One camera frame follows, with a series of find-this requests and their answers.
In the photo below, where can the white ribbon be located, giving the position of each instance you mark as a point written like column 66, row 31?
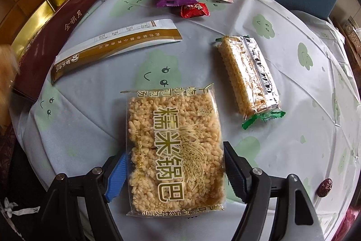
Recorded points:
column 19, row 210

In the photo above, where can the pale green-print tablecloth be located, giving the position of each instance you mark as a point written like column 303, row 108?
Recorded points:
column 84, row 122

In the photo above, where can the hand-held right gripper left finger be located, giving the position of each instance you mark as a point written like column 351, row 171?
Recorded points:
column 117, row 181

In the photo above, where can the maroon gold gift box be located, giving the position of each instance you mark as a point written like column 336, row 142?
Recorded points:
column 56, row 32

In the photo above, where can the wooden side desk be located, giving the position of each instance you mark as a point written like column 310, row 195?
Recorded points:
column 354, row 35

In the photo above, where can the red date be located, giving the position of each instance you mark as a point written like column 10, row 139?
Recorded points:
column 325, row 187

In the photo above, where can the small red candy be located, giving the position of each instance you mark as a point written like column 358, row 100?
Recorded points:
column 194, row 10

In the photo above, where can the long white gold packet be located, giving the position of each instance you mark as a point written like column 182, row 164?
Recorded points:
column 112, row 43

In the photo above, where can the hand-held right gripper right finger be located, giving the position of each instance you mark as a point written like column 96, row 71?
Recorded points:
column 235, row 176

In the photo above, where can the long rice bar packet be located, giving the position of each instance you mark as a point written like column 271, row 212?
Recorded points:
column 248, row 74

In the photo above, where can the large rice cracker packet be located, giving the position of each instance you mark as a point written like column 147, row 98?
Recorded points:
column 169, row 131

